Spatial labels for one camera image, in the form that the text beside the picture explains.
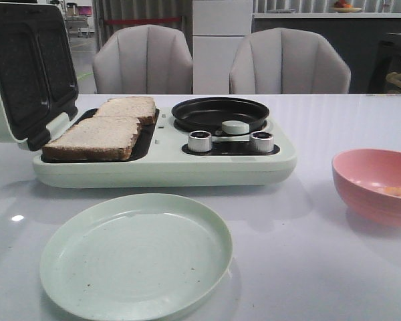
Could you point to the left grey chair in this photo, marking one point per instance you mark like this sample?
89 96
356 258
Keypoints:
145 59

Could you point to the black round frying pan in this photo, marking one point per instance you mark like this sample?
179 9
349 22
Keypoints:
233 116

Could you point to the pink bowl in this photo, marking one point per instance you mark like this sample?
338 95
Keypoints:
359 177

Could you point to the silver control knob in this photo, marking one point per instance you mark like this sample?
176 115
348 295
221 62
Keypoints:
200 141
261 142

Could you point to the fruit plate on counter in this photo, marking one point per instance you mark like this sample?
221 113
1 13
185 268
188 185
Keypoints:
342 6

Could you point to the left silver control knob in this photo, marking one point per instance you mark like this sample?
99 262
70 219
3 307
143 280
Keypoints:
200 141

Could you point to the green breakfast maker lid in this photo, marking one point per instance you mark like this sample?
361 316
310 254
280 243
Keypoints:
38 86

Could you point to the right silver control knob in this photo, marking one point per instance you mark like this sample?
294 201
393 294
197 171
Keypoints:
261 142

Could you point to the white cabinet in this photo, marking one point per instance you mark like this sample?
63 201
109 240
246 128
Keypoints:
217 29

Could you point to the light green plate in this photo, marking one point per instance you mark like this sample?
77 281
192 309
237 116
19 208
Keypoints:
140 257

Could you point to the bread slice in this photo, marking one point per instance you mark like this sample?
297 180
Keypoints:
99 138
140 107

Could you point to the green breakfast maker base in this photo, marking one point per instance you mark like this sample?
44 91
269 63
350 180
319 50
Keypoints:
167 165

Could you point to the grey chair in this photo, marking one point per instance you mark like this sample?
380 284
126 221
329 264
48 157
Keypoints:
288 61
145 59

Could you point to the shrimp piece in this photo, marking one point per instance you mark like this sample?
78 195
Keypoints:
393 191

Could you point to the dark washing machine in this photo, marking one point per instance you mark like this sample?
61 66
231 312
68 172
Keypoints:
388 60

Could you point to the right grey chair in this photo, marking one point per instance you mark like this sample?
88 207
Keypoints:
288 61

